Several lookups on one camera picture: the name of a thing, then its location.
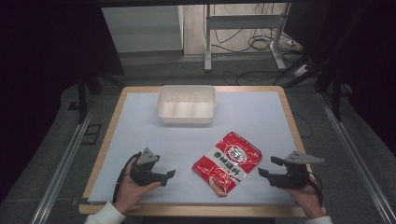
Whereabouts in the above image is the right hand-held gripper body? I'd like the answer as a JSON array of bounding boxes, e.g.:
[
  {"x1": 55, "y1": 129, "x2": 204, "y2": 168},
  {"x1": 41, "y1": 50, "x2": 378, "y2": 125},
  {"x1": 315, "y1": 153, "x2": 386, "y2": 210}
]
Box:
[{"x1": 268, "y1": 150, "x2": 326, "y2": 190}]

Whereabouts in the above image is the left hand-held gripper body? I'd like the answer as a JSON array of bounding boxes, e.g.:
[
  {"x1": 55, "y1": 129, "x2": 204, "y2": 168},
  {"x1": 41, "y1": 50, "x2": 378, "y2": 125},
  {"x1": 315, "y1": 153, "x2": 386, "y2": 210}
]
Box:
[{"x1": 129, "y1": 147, "x2": 163, "y2": 188}]

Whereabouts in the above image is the person's right hand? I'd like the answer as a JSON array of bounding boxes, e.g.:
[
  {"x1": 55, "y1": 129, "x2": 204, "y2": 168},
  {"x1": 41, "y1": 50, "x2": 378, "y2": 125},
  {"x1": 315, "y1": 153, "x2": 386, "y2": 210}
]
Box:
[{"x1": 287, "y1": 178, "x2": 326, "y2": 219}]

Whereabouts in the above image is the person's left hand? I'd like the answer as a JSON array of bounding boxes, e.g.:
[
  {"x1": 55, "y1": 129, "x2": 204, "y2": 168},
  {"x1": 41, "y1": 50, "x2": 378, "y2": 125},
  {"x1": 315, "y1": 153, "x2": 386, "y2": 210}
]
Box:
[{"x1": 113, "y1": 158, "x2": 163, "y2": 215}]

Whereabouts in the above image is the red and white seasoning packet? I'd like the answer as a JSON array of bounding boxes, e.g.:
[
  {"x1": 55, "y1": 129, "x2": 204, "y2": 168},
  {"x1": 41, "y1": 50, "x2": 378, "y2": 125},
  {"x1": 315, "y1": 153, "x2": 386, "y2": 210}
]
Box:
[{"x1": 191, "y1": 131, "x2": 263, "y2": 198}]

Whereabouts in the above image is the white table mat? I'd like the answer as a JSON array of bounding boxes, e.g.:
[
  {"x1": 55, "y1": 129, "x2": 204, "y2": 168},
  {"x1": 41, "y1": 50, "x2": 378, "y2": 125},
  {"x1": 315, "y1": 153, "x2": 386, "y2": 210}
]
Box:
[{"x1": 88, "y1": 91, "x2": 297, "y2": 206}]

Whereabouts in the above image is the black floor plate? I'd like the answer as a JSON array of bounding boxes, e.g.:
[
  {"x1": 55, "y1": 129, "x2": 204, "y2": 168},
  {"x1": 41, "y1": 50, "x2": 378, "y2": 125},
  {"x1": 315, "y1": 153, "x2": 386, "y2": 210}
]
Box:
[{"x1": 80, "y1": 123, "x2": 103, "y2": 146}]

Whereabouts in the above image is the white divided plastic container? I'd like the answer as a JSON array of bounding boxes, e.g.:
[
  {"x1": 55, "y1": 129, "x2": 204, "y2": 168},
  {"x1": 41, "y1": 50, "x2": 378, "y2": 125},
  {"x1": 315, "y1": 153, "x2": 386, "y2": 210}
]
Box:
[{"x1": 156, "y1": 84, "x2": 218, "y2": 127}]

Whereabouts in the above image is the black metal stand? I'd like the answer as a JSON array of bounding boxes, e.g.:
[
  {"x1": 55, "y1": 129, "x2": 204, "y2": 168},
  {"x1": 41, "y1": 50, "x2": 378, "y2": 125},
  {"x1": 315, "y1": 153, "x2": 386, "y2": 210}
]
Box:
[
  {"x1": 313, "y1": 55, "x2": 354, "y2": 123},
  {"x1": 67, "y1": 73, "x2": 125, "y2": 125}
]

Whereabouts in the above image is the white power strip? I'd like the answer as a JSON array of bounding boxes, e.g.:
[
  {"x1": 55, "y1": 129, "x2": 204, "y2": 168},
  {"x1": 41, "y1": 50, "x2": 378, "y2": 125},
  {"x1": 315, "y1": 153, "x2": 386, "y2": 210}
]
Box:
[{"x1": 292, "y1": 63, "x2": 312, "y2": 77}]

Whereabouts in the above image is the white cabinet panel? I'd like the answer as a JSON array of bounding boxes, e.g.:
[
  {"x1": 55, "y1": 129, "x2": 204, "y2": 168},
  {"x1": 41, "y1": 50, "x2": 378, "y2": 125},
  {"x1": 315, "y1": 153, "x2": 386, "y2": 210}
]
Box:
[{"x1": 101, "y1": 5, "x2": 185, "y2": 53}]

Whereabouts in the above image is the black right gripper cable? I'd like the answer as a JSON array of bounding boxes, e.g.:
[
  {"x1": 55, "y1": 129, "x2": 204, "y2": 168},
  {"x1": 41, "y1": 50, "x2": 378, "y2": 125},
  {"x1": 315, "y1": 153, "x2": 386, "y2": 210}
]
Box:
[{"x1": 307, "y1": 172, "x2": 325, "y2": 209}]

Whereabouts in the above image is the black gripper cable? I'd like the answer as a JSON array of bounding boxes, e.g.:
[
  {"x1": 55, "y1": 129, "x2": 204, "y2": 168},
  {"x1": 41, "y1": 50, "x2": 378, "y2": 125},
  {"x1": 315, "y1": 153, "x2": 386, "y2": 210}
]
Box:
[
  {"x1": 112, "y1": 151, "x2": 143, "y2": 203},
  {"x1": 307, "y1": 172, "x2": 325, "y2": 209}
]

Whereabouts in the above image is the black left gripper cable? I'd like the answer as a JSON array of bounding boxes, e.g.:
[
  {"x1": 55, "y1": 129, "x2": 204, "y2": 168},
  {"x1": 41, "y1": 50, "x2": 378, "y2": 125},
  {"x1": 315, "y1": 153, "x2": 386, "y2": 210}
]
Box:
[{"x1": 112, "y1": 151, "x2": 143, "y2": 203}]

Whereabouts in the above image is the aluminium floor rail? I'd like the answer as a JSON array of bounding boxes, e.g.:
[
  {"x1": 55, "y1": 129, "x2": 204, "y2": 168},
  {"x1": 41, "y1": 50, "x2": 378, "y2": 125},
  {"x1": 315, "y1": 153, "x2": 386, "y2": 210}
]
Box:
[
  {"x1": 29, "y1": 101, "x2": 98, "y2": 224},
  {"x1": 317, "y1": 91, "x2": 396, "y2": 224}
]

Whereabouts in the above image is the tangle of black floor cables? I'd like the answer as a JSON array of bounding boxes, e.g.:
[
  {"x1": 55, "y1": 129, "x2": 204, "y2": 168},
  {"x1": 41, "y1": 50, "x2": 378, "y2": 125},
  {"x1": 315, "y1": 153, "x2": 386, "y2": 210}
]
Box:
[{"x1": 205, "y1": 3, "x2": 314, "y2": 87}]

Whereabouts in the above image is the white metal desk frame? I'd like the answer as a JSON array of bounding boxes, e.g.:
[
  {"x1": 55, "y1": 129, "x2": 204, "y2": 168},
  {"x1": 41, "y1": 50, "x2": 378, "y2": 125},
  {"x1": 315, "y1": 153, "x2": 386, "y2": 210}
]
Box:
[{"x1": 203, "y1": 3, "x2": 292, "y2": 74}]

